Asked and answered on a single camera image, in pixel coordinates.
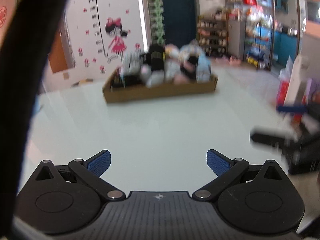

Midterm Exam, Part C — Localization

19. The black and pink sock roll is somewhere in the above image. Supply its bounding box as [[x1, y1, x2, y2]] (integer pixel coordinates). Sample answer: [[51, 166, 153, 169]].
[[180, 55, 199, 81]]

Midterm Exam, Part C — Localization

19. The cardboard tray box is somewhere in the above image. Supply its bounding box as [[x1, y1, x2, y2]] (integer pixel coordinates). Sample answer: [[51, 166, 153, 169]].
[[102, 70, 218, 103]]

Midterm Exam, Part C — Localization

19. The open cardboard box on floor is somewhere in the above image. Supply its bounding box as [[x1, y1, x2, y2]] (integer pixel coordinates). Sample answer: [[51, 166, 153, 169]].
[[71, 78, 94, 87]]

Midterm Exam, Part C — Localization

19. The wooden shoe rack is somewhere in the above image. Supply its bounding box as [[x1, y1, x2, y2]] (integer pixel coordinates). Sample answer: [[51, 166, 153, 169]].
[[197, 14, 228, 58]]

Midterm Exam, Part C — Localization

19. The grey plush mouse toy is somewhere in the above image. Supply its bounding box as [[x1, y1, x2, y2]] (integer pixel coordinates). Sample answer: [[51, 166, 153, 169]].
[[140, 64, 176, 88]]

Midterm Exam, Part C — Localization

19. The blue plush doll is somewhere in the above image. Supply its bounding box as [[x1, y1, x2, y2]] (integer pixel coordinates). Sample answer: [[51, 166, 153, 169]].
[[179, 40, 211, 83]]

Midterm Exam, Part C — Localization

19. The grey sock bundle in box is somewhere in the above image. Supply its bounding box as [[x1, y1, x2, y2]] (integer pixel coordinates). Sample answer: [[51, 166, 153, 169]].
[[121, 51, 144, 76]]

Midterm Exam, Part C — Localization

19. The black sock roll in box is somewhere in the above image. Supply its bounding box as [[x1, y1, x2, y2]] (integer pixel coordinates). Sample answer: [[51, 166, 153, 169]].
[[149, 44, 165, 72]]

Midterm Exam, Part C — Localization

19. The girl height chart sticker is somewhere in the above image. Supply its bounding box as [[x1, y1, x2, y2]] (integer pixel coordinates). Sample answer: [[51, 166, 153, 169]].
[[105, 17, 131, 63]]

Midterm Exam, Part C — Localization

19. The dark blue door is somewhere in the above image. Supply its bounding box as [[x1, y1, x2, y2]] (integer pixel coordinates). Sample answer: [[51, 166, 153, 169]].
[[163, 0, 196, 48]]

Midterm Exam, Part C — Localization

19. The green white folding rack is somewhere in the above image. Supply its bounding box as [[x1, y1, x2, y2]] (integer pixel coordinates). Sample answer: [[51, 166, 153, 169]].
[[148, 0, 165, 45]]

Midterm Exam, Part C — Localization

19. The black wire shelf cart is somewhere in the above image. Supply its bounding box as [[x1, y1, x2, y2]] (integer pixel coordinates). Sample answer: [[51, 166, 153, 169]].
[[244, 18, 274, 71]]

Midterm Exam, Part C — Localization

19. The black strap near camera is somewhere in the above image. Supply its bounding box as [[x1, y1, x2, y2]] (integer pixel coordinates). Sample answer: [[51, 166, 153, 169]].
[[0, 0, 75, 240]]

